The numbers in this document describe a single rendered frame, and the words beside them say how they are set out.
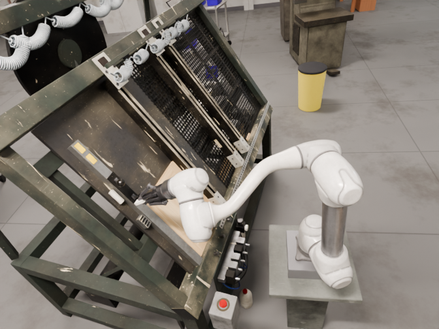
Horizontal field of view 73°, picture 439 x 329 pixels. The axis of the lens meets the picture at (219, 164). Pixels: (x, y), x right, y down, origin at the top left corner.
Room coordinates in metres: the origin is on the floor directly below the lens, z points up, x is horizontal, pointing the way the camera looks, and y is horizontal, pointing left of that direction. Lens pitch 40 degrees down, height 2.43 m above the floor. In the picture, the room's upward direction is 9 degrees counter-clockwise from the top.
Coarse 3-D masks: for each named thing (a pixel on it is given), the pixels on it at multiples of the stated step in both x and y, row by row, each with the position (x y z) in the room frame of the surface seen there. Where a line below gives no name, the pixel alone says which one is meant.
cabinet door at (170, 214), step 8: (168, 168) 1.39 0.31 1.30; (176, 168) 1.43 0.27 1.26; (168, 176) 1.35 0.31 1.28; (176, 200) 1.25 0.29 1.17; (208, 200) 1.38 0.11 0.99; (152, 208) 1.13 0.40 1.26; (160, 208) 1.15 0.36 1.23; (168, 208) 1.18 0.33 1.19; (176, 208) 1.21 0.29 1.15; (160, 216) 1.11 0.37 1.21; (168, 216) 1.14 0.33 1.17; (176, 216) 1.17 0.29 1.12; (168, 224) 1.10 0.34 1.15; (176, 224) 1.12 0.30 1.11; (176, 232) 1.08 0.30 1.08; (184, 232) 1.10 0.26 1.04; (184, 240) 1.06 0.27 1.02; (192, 248) 1.05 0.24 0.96; (200, 248) 1.07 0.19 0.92
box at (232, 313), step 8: (216, 296) 0.75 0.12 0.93; (224, 296) 0.75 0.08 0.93; (232, 296) 0.74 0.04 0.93; (216, 304) 0.71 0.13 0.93; (232, 304) 0.70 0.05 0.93; (216, 312) 0.67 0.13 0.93; (224, 312) 0.67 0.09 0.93; (232, 312) 0.66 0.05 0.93; (216, 320) 0.66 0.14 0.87; (224, 320) 0.64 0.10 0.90; (232, 320) 0.64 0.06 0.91; (224, 328) 0.65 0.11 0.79; (232, 328) 0.63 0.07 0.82
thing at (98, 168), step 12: (72, 144) 1.17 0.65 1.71; (84, 156) 1.16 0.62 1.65; (96, 168) 1.13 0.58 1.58; (120, 192) 1.10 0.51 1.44; (132, 204) 1.08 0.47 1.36; (144, 204) 1.11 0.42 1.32; (156, 216) 1.08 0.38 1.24; (156, 228) 1.05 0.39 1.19; (168, 228) 1.06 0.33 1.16; (168, 240) 1.03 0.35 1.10; (180, 240) 1.04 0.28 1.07; (180, 252) 1.01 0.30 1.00; (192, 252) 1.01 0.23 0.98
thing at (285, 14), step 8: (280, 0) 7.32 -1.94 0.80; (288, 0) 6.92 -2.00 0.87; (280, 8) 7.36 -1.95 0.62; (288, 8) 6.91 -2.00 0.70; (280, 16) 7.40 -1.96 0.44; (288, 16) 6.91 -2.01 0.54; (280, 24) 7.43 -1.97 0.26; (288, 24) 6.91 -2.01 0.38; (288, 32) 6.91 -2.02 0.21; (288, 40) 6.93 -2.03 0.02
